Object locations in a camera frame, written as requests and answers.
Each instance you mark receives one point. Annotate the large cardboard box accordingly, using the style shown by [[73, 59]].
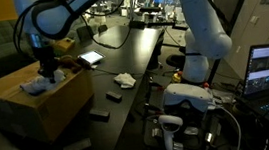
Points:
[[27, 109]]

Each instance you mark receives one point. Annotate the white plastic bag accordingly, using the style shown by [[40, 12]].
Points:
[[41, 83]]

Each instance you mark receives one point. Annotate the white terry towel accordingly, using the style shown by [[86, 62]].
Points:
[[125, 80]]

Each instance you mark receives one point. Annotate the black bar camera on stand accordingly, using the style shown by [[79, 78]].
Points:
[[149, 10]]

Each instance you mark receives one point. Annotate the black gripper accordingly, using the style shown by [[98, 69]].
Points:
[[46, 57]]

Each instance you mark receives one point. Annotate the dark flat rectangular block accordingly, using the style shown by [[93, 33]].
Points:
[[76, 147]]

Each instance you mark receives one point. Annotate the white VR headset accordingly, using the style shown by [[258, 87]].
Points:
[[187, 96]]

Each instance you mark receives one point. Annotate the white-framed tablet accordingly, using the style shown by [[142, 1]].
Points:
[[91, 57]]

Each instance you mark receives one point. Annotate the open laptop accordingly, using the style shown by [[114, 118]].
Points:
[[268, 71]]

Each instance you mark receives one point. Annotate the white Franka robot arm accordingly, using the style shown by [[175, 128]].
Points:
[[207, 33]]

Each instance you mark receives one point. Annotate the white VR controller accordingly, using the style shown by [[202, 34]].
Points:
[[168, 128]]

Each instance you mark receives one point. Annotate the white wall switch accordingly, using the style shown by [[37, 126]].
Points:
[[254, 19]]

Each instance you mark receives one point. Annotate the small red knob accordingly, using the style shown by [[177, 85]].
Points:
[[206, 85]]

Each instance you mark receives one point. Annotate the small green yellow toy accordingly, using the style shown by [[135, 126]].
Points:
[[176, 77]]

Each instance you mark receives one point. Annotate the black rectangular case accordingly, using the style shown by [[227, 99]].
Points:
[[114, 96], [99, 115]]

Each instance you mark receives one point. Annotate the white paper roll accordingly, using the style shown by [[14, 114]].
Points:
[[100, 19]]

